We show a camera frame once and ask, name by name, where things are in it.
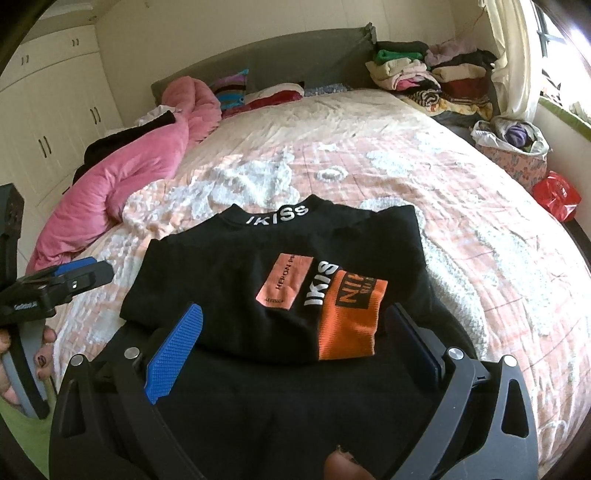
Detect white wardrobe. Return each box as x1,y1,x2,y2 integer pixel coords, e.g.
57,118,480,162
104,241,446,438
1,26,122,260

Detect grey headboard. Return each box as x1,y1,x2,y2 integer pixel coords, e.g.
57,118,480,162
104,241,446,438
151,23,377,104

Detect black sweater with orange cuffs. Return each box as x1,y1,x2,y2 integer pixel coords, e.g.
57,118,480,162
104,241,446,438
110,194,479,480

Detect cream curtain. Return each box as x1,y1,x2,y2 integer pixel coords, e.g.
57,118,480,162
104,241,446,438
478,0,542,122

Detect right hand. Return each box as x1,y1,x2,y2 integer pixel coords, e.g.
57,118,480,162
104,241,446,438
324,445,373,480

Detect pile of folded clothes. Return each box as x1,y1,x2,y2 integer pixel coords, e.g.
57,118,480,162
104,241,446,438
366,40,499,128

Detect left hand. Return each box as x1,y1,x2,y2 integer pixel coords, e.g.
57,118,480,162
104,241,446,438
0,324,57,407

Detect pink quilt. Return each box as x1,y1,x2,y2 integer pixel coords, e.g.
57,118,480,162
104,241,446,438
26,76,221,273

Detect floral laundry basket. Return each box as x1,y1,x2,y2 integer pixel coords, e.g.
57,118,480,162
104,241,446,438
471,116,550,193

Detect striped colourful pillow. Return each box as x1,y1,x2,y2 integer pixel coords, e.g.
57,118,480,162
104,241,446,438
209,69,249,112

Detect black garment on quilt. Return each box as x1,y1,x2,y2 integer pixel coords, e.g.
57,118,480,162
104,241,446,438
72,111,175,184

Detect red plastic bag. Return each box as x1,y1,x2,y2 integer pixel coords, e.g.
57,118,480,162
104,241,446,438
532,171,582,222

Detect peach floral bedspread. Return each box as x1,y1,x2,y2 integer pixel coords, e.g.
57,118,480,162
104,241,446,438
52,89,590,479

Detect red and white folded clothes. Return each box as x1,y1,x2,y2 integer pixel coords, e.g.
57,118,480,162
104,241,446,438
222,83,304,119

